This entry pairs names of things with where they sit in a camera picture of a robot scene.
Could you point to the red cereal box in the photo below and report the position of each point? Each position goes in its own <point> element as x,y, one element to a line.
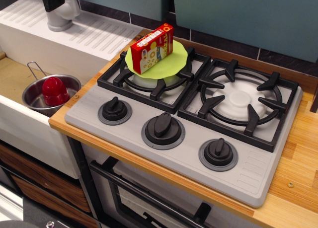
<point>152,48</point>

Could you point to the white toy sink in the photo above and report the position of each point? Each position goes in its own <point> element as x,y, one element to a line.
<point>28,50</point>

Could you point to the stainless steel pot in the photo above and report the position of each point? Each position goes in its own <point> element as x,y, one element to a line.
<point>33,98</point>

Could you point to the lime green plastic plate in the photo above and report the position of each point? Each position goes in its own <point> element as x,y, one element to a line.
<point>169,66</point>

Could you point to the grey toy faucet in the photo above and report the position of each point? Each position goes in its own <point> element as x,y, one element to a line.
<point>61,18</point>

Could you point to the black left stove knob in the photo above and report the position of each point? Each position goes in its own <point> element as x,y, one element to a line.
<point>114,112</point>

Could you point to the black stove knob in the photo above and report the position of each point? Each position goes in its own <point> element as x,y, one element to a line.
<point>163,132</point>
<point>114,112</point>
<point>218,155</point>

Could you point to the black left burner grate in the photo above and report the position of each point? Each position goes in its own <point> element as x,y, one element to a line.
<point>165,94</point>

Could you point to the black burner grate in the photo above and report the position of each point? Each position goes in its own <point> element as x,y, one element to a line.
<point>245,104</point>
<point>165,94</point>

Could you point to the black middle stove knob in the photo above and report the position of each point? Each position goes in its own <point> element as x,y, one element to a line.
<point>163,132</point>

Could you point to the wooden drawer fronts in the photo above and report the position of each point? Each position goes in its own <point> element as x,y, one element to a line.
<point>47,186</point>

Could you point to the toy oven door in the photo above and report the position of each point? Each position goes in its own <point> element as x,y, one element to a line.
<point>141,200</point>

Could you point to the black right burner grate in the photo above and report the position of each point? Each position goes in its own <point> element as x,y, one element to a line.
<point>245,104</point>

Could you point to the black right stove knob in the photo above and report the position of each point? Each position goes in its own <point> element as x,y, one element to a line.
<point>218,155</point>

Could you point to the grey toy stove top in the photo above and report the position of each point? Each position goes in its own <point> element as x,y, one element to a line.
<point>247,182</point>

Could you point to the black oven door handle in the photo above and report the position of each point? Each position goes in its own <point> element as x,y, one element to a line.
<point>195,222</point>

